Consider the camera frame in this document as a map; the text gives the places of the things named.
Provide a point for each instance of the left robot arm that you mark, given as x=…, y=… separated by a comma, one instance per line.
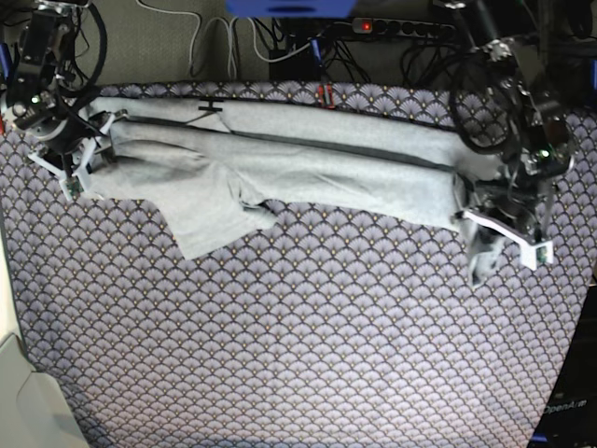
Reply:
x=501, y=43

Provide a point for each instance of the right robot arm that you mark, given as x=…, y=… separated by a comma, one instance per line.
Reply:
x=45, y=94

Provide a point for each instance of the black power strip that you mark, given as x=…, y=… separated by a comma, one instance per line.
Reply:
x=360, y=28

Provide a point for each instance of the black OpenArm box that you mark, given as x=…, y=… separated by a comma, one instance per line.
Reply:
x=569, y=419

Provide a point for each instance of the light grey T-shirt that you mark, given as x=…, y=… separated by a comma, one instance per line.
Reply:
x=210, y=173

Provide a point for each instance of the black power adapter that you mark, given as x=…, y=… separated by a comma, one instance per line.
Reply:
x=300, y=67

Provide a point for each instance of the fan-patterned table cloth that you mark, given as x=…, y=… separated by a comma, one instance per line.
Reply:
x=335, y=328

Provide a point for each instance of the red table clamp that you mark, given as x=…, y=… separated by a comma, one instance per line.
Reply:
x=325, y=96

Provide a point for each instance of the blue box overhead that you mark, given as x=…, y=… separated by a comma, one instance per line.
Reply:
x=290, y=8

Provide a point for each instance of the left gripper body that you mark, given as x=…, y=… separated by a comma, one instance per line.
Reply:
x=490, y=214

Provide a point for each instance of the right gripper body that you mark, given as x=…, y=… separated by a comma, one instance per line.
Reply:
x=72, y=147

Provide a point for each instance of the white plastic bin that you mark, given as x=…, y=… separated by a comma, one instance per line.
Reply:
x=34, y=412

